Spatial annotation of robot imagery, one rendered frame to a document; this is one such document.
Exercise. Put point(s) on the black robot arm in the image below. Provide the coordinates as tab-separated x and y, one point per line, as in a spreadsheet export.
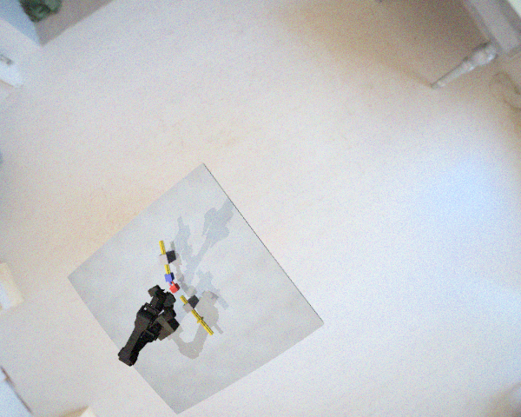
143	333

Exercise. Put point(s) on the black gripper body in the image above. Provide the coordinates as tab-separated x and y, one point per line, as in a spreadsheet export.
170	314

